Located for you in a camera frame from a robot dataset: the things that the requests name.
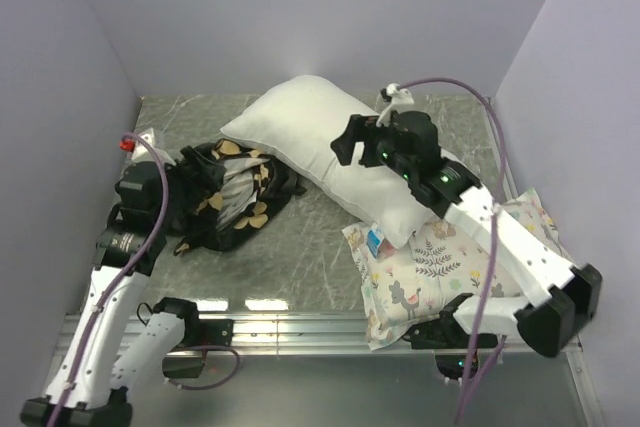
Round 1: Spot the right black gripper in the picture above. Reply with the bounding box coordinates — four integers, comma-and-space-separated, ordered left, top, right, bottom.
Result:
330, 114, 417, 182

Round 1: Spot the white pillow insert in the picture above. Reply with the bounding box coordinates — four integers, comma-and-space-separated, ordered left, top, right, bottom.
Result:
220, 75, 437, 248

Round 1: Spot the aluminium mounting rail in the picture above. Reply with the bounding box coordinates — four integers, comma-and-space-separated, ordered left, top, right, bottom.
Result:
54, 311, 584, 358

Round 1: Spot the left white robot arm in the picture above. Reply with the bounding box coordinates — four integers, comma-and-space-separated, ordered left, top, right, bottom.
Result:
20, 140, 224, 426

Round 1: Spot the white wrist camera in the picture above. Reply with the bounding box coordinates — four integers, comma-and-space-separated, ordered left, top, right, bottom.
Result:
376, 83, 415, 127
120, 128, 175, 165

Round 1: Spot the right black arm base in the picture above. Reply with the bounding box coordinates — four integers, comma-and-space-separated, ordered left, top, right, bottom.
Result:
402, 319, 470, 384

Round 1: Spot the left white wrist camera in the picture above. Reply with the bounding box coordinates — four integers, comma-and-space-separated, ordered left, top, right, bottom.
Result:
120, 128, 175, 165

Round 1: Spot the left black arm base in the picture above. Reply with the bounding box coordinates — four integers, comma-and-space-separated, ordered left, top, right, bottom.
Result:
162, 318, 234, 381

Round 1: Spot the animal print white pillow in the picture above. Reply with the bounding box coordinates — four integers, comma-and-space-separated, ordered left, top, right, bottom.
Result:
342, 187, 576, 353

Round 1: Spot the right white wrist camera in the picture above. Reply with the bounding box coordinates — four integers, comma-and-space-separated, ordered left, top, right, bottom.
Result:
376, 83, 415, 127

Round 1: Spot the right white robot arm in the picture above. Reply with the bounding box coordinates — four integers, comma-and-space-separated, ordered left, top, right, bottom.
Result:
330, 111, 602, 358

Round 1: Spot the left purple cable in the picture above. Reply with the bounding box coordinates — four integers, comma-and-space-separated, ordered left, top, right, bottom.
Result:
47, 131, 241, 427

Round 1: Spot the black floral plush pillowcase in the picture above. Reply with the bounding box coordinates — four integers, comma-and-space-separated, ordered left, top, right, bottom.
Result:
173, 138, 306, 256

